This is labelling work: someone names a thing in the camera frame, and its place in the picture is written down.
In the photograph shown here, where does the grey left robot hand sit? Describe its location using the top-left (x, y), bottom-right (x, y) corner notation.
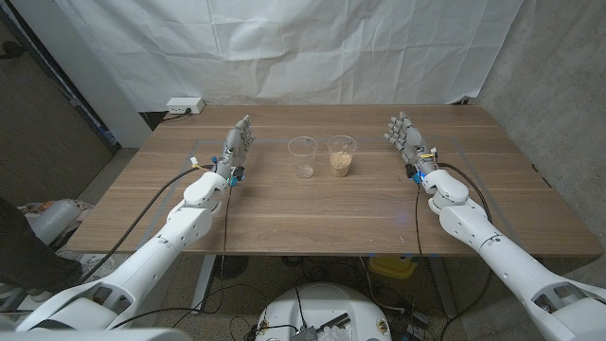
top-left (211, 114), bottom-right (257, 181)

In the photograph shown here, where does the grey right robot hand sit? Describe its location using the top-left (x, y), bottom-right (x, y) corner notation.
top-left (383, 111), bottom-right (439, 177)

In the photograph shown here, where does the clear plastic cup green logo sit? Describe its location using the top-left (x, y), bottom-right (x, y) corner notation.
top-left (287, 135), bottom-right (319, 180)

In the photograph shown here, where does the brown sugar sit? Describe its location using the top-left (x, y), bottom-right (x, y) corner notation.
top-left (330, 151), bottom-right (353, 178)

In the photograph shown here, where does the grey tape outline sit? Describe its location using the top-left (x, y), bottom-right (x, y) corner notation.
top-left (136, 136), bottom-right (526, 255)

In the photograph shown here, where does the white power strip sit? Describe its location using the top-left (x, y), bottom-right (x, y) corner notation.
top-left (166, 97), bottom-right (205, 116)

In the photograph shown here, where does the white wrinkled backdrop sheet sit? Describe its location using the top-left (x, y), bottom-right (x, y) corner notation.
top-left (54, 0), bottom-right (525, 114)

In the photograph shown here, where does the black round floor object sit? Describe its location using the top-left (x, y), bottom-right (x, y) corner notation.
top-left (211, 254), bottom-right (250, 280)

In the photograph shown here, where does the yellow plastic container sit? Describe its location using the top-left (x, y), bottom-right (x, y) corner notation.
top-left (367, 255), bottom-right (418, 280)

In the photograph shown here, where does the white table leg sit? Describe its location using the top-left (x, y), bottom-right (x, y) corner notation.
top-left (190, 254), bottom-right (217, 315)

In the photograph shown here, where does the grey table leg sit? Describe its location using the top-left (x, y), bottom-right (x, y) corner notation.
top-left (428, 255), bottom-right (458, 318)

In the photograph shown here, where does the white robot torso base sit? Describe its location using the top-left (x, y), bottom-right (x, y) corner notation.
top-left (255, 282), bottom-right (393, 341)

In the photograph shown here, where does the grey bubble wrap roll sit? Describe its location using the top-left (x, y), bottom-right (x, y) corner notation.
top-left (28, 199), bottom-right (81, 245)

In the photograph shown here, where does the person in dark clothes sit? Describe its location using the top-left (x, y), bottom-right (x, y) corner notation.
top-left (0, 196), bottom-right (84, 295)

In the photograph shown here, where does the black power strip cable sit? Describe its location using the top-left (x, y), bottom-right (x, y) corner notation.
top-left (160, 109), bottom-right (193, 123)

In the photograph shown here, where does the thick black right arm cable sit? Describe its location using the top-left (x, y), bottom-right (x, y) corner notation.
top-left (436, 162), bottom-right (493, 224)

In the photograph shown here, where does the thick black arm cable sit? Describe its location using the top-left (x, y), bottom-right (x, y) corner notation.
top-left (436, 162), bottom-right (493, 224)
top-left (78, 164), bottom-right (215, 285)

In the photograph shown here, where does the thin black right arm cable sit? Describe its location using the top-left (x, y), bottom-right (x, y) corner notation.
top-left (414, 182), bottom-right (425, 260)

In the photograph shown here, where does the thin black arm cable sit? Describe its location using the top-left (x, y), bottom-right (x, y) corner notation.
top-left (169, 182), bottom-right (234, 328)
top-left (414, 182), bottom-right (425, 260)

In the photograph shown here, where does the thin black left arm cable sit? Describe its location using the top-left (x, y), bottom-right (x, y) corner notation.
top-left (169, 182), bottom-right (234, 328)

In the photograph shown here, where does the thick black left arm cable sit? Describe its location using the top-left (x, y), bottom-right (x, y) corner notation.
top-left (78, 164), bottom-right (215, 285)

